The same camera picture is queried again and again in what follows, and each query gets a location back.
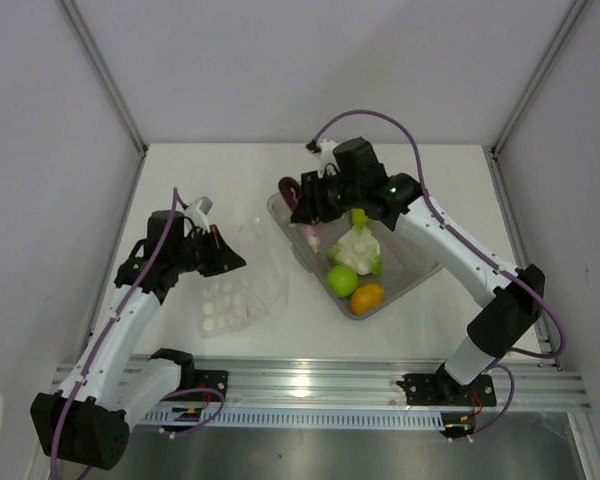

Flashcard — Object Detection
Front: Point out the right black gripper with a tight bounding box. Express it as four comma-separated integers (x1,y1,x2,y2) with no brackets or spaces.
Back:
292,169,363,227

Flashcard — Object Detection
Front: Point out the green toy apple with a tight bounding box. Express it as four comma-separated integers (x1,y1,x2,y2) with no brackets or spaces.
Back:
326,264,359,298

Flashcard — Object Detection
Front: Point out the purple toy eggplant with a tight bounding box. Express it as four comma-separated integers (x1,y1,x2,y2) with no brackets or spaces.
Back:
277,176,324,256

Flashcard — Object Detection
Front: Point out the aluminium frame post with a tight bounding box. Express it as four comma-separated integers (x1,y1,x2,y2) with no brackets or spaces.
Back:
491,0,590,160
57,0,148,156

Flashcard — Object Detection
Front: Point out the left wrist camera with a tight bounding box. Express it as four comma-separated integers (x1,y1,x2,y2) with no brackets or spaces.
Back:
184,196,213,232

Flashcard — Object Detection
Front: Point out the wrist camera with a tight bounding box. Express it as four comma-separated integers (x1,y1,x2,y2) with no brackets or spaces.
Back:
184,196,213,232
305,139,339,177

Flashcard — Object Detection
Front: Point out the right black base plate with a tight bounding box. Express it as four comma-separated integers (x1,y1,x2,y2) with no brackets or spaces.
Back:
395,373,497,407

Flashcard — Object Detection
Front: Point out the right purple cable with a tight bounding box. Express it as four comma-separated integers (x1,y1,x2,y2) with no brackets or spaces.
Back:
307,110,567,357

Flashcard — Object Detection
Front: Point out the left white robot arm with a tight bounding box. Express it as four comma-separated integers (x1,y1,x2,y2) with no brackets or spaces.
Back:
30,199,246,479

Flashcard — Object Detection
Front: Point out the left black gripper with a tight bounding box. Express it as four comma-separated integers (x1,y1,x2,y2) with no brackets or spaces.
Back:
172,224,246,278

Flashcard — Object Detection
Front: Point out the left aluminium frame post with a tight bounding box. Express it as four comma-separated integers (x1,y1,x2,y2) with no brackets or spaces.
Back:
57,0,148,156

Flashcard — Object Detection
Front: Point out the orange toy fruit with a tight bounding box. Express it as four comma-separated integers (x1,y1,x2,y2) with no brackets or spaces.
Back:
350,283,385,316

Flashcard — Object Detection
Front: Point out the clear dotted zip top bag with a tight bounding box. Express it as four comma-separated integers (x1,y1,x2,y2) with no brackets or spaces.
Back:
195,217,288,339

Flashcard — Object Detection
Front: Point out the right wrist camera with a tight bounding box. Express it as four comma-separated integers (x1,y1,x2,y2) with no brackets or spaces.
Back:
305,139,339,177

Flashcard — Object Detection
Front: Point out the clear grey plastic bin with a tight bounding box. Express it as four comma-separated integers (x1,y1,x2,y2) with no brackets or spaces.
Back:
267,193,441,320

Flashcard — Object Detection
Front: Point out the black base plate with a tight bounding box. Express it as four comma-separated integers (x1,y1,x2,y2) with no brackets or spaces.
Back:
395,373,497,407
192,369,229,405

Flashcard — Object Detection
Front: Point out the aluminium mounting rail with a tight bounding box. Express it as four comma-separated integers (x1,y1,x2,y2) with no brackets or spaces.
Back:
195,357,591,413

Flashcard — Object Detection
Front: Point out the right aluminium frame post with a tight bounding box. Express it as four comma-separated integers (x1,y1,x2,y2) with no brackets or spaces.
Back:
491,0,590,160

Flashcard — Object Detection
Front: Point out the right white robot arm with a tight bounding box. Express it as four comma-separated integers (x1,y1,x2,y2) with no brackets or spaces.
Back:
291,137,544,404

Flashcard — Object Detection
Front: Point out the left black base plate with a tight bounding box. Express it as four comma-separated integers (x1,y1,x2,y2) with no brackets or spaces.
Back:
192,369,229,405

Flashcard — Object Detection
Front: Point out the white slotted cable duct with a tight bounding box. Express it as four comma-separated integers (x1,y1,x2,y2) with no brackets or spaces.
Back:
139,405,445,431

